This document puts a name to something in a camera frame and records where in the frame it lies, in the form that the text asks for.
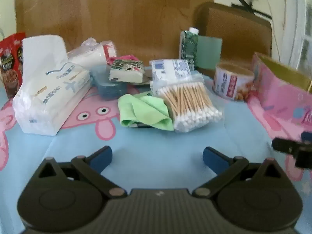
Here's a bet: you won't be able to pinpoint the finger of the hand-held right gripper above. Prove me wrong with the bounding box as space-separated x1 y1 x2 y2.
271 132 312 169

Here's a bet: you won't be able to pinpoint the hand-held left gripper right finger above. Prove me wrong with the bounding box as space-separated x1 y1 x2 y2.
202 147 291 198

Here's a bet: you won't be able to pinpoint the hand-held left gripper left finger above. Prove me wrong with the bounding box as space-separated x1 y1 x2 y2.
30 145 128 198

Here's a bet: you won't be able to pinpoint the pink tin box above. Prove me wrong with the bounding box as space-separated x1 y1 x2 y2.
247 52 312 139

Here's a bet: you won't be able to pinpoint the green cloth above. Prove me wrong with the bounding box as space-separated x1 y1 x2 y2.
118 91 174 131

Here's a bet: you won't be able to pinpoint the small green-print tissue pack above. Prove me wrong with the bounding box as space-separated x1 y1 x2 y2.
108 59 145 83

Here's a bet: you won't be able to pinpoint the bag of cotton swabs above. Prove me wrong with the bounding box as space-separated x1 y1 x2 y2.
150 75 223 133

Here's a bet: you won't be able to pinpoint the round can with red label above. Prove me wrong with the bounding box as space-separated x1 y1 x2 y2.
212 62 255 101

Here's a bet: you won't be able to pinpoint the large white tissue pack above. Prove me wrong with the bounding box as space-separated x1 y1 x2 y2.
12 35 92 137

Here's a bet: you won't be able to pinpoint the pink cloth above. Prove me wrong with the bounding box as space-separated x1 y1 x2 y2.
106 54 138 65

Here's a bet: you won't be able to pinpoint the plastic-wrapped white paper cups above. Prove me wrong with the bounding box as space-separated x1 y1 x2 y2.
67 38 117 71

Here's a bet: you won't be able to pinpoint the green plastic cup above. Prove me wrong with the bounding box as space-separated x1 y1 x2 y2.
195 35 223 69

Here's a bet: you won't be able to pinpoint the green drink carton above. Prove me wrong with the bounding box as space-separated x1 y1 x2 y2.
179 27 199 70

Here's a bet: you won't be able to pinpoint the brown chair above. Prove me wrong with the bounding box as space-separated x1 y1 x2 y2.
194 1 272 72

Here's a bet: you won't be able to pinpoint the red snack bag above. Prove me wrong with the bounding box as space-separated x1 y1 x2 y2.
0 32 27 99

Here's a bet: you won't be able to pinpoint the wooden headboard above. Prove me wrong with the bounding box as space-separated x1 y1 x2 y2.
15 0 217 66

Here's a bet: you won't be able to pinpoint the black tape strips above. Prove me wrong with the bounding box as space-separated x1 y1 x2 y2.
231 0 271 19

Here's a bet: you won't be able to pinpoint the window with white frame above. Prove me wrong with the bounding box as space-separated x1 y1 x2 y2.
268 0 312 83

